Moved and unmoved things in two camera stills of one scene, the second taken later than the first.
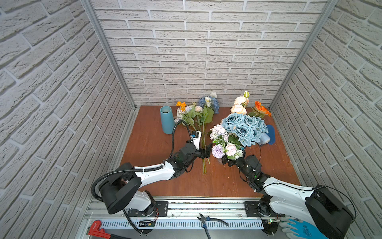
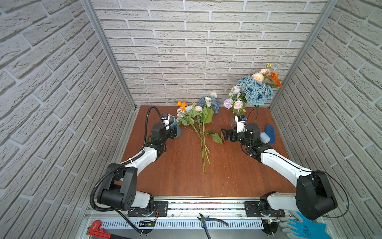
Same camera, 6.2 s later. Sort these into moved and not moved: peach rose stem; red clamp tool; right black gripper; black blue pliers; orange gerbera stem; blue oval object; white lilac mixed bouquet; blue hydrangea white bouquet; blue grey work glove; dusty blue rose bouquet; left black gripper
Moved: orange gerbera stem; right black gripper; left black gripper; white lilac mixed bouquet; peach rose stem; dusty blue rose bouquet
Not moved: blue hydrangea white bouquet; black blue pliers; blue oval object; blue grey work glove; red clamp tool
